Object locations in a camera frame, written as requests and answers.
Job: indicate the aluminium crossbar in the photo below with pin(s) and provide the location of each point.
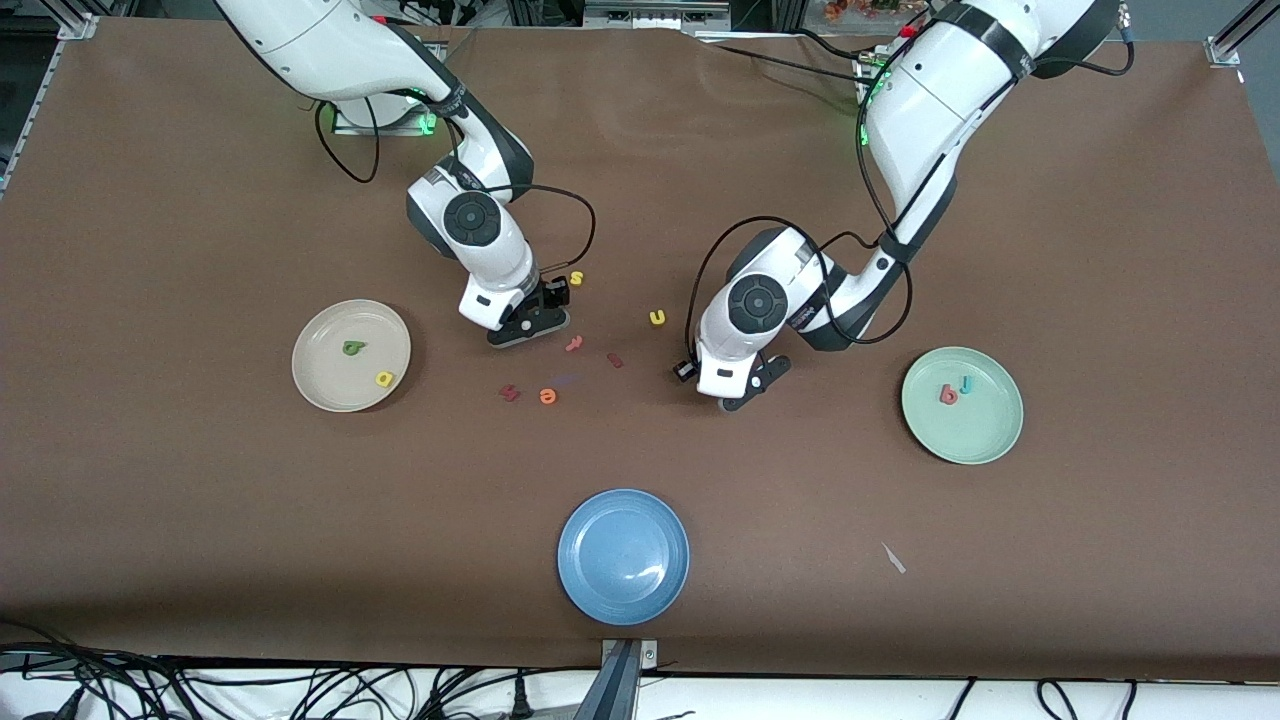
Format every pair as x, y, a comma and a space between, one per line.
655, 14

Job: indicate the blue plate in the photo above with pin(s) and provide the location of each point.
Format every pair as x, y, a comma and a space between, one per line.
623, 557

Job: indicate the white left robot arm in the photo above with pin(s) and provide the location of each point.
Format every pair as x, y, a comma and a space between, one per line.
940, 90

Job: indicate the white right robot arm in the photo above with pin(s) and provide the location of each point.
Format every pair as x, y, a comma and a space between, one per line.
320, 40

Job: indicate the aluminium frame rail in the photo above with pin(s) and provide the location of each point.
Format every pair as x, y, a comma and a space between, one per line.
1235, 35
45, 95

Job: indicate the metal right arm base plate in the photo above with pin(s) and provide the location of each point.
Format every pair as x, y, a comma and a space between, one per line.
385, 128

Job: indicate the green letter p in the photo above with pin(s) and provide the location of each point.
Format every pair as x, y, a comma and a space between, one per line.
352, 349

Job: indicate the beige plate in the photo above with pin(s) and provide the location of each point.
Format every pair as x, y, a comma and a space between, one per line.
330, 375

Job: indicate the white paper scrap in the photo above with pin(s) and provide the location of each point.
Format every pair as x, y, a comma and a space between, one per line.
893, 558

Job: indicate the black power plug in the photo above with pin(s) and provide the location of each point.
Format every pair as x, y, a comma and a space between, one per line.
521, 700

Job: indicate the green plate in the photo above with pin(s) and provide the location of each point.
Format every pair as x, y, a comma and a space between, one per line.
985, 425

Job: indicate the metal camera post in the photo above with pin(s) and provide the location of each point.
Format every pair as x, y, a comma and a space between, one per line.
622, 680

